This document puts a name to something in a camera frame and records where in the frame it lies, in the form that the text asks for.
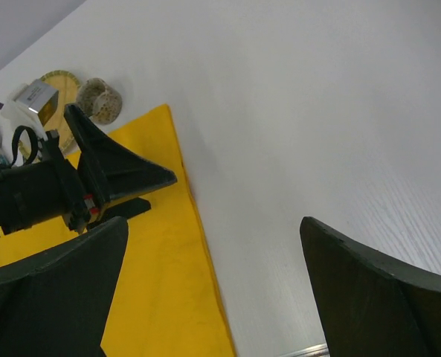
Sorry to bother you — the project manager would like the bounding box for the aluminium mounting rail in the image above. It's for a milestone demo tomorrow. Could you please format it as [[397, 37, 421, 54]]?
[[280, 343, 330, 357]]

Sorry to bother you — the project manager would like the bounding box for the round woven bamboo plate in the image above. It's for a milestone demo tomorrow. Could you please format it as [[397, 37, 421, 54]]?
[[38, 70, 81, 155]]

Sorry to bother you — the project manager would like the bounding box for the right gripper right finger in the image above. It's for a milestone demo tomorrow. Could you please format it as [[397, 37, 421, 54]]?
[[300, 216, 441, 356]]

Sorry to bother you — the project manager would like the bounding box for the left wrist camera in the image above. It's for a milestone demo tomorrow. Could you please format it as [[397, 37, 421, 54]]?
[[1, 79, 59, 129]]

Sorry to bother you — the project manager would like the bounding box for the yellow pikachu placemat cloth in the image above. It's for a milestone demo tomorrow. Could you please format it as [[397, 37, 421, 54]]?
[[0, 105, 235, 356]]

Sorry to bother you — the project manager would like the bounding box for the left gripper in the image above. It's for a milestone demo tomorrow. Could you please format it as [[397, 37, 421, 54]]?
[[0, 104, 177, 236]]

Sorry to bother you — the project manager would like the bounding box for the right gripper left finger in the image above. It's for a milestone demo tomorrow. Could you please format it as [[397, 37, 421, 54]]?
[[0, 217, 129, 356]]

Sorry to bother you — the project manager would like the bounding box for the speckled ceramic cup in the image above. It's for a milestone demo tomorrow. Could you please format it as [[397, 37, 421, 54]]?
[[75, 77, 123, 125]]

